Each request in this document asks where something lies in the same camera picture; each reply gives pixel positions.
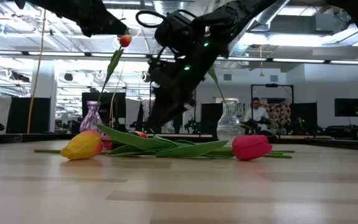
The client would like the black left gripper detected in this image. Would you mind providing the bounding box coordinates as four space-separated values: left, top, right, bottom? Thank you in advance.
42 0 129 37

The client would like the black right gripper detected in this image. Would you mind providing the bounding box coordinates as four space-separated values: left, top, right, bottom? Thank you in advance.
149 52 217 128

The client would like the clear glass vase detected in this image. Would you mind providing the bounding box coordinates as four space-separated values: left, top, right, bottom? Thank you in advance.
216 100 242 146

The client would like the purple glass vase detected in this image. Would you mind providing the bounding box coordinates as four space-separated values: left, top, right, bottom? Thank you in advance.
78 100 104 138

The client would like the black partition panel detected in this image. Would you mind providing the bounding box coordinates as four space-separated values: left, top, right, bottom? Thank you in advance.
200 103 224 135
6 96 52 134
290 102 318 131

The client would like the black screen panel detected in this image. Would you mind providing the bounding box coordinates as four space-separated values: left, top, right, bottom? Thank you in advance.
81 91 127 127

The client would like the person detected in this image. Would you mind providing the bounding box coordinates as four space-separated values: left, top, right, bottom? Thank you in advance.
243 96 275 136

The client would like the white pillar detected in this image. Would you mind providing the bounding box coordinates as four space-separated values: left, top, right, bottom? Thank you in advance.
30 60 58 134

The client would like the floral patterned panel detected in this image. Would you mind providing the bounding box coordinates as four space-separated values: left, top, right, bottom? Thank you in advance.
261 101 292 131

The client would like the long overhead light bar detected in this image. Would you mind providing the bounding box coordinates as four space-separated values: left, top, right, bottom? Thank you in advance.
0 49 358 67

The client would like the black monitor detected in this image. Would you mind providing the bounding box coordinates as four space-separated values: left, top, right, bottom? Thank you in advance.
334 98 358 118

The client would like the black desk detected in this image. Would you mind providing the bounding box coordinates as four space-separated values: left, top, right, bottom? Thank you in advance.
324 124 358 141

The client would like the black camera cable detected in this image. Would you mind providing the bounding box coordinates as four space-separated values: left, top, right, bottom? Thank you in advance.
134 9 170 30

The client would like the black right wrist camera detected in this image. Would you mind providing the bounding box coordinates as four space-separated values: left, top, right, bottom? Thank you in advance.
154 11 198 55

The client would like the hanging yellow pendant cord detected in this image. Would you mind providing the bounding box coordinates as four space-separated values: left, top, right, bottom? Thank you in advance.
259 45 265 78

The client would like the black frame stand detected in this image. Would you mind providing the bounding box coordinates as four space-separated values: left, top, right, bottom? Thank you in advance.
250 83 295 131

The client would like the silver diagonal duct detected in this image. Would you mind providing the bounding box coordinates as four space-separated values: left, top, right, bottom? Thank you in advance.
228 0 291 57

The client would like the black table edge rail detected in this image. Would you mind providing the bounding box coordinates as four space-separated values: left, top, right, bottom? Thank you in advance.
0 133 358 152

